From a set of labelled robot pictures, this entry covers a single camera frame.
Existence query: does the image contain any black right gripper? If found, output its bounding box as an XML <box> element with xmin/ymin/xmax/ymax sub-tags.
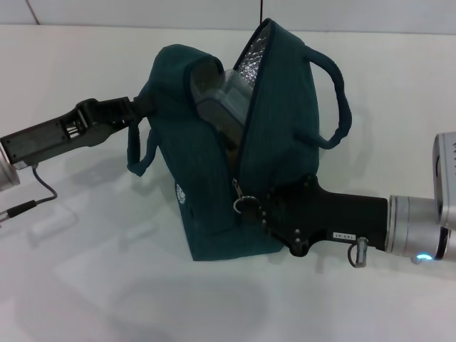
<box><xmin>243</xmin><ymin>174</ymin><xmax>390</xmax><ymax>258</ymax></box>

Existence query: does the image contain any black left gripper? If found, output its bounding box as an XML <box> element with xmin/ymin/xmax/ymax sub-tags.
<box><xmin>0</xmin><ymin>93</ymin><xmax>158</xmax><ymax>167</ymax></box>

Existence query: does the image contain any dark teal lunch bag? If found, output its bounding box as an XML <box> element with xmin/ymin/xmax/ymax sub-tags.
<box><xmin>126</xmin><ymin>17</ymin><xmax>354</xmax><ymax>263</ymax></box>

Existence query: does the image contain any clear blue-rimmed food container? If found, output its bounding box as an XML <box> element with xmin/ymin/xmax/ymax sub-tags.
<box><xmin>188</xmin><ymin>58</ymin><xmax>256</xmax><ymax>143</ymax></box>

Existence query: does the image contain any grey right arm cable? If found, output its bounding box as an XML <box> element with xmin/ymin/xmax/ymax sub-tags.
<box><xmin>346</xmin><ymin>236</ymin><xmax>370</xmax><ymax>269</ymax></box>

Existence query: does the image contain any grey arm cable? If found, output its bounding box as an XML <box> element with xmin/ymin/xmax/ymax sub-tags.
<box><xmin>346</xmin><ymin>236</ymin><xmax>370</xmax><ymax>269</ymax></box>
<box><xmin>0</xmin><ymin>163</ymin><xmax>58</xmax><ymax>224</ymax></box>

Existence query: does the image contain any grey left arm cable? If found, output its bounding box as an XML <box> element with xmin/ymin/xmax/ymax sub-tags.
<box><xmin>0</xmin><ymin>163</ymin><xmax>58</xmax><ymax>224</ymax></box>

